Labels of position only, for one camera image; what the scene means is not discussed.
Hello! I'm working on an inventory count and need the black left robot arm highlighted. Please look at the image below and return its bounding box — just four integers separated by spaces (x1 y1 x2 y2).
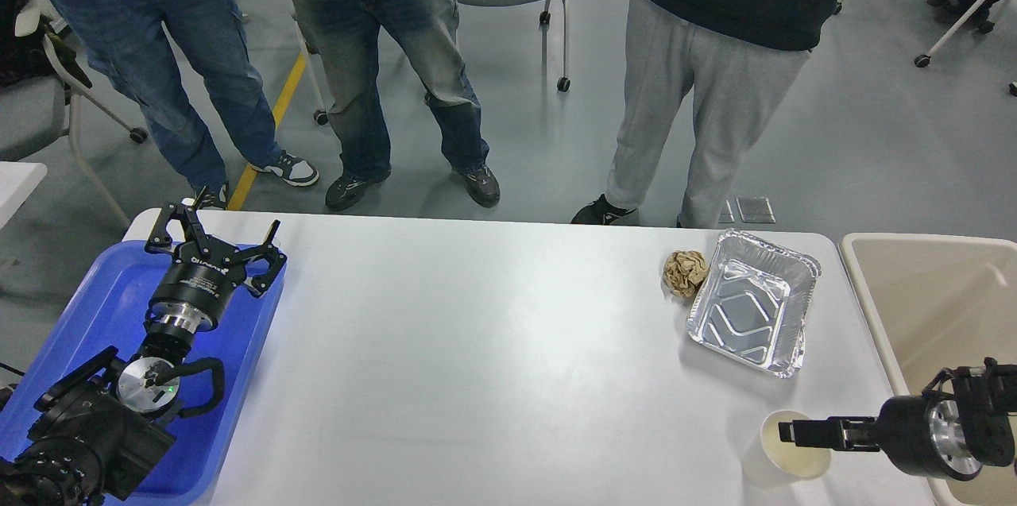
2 204 288 505

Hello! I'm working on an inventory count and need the white paper cup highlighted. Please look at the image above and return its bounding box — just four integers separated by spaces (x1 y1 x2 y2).
741 412 832 489

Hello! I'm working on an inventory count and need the grey chair left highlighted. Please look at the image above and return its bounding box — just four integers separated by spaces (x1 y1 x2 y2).
1 0 149 226

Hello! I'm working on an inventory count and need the white side table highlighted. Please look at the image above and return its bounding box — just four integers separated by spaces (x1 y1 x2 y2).
0 161 48 230

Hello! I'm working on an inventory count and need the blue plastic tray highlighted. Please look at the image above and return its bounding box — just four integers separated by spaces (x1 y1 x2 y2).
1 241 284 505

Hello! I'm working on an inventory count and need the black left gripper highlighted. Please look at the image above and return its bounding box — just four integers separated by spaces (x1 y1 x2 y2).
144 187 288 332

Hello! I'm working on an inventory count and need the beige plastic bin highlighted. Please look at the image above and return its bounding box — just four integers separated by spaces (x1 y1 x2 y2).
840 233 1017 506

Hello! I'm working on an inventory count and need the person in blue jeans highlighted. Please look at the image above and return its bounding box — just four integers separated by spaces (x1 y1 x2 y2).
50 0 319 210

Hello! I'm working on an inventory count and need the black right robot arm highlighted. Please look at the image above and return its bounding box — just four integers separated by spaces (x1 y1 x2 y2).
777 357 1016 481

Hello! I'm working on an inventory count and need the person in faded jeans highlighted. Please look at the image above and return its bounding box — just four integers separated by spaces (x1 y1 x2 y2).
265 0 501 211

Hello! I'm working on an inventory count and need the crumpled brown paper ball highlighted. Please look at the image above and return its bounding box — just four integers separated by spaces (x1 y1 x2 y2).
662 250 710 299

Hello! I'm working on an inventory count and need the metal floor plate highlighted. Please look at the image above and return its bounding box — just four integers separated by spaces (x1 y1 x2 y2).
717 197 776 224

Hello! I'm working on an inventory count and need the person in grey sweatpants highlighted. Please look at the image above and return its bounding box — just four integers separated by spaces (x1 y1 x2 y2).
573 0 837 230

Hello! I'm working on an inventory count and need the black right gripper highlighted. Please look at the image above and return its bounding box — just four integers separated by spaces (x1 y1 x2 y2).
778 396 982 481

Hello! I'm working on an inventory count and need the aluminium foil tray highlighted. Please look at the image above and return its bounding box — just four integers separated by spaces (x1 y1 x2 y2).
686 230 822 379

